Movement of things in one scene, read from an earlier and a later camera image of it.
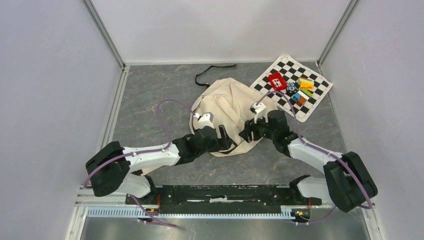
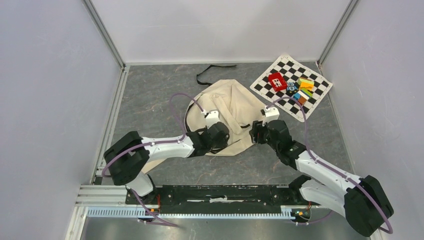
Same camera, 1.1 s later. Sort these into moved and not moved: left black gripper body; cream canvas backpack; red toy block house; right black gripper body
Moved: cream canvas backpack
Not moved: left black gripper body; right black gripper body; red toy block house
